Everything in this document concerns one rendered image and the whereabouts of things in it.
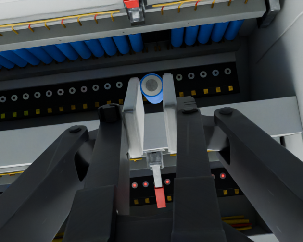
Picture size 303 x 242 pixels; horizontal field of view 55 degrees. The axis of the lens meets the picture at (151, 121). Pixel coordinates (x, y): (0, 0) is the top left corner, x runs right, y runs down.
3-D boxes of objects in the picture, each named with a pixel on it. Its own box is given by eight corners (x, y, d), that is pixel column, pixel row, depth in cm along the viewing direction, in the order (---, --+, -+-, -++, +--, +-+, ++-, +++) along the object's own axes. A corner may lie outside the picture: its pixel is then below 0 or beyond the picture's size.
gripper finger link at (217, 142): (179, 130, 14) (241, 124, 14) (174, 97, 19) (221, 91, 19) (182, 156, 15) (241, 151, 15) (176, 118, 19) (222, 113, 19)
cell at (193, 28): (183, 35, 45) (185, 14, 39) (195, 33, 45) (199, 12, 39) (184, 46, 45) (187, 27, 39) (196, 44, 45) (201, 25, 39)
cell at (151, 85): (168, 95, 28) (169, 87, 21) (153, 107, 28) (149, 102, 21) (157, 80, 28) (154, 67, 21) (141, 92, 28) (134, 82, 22)
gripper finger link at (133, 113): (143, 157, 17) (130, 159, 17) (144, 113, 23) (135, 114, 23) (135, 109, 16) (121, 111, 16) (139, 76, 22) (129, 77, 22)
